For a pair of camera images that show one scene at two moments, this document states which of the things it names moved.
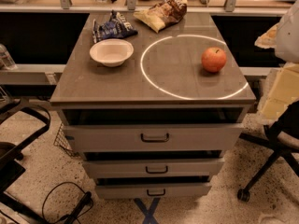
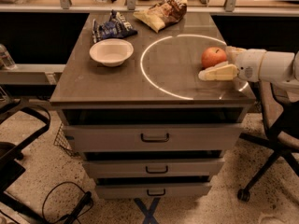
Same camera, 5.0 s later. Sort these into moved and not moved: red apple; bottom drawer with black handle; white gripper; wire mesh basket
Moved: white gripper
Not moved: wire mesh basket; bottom drawer with black handle; red apple
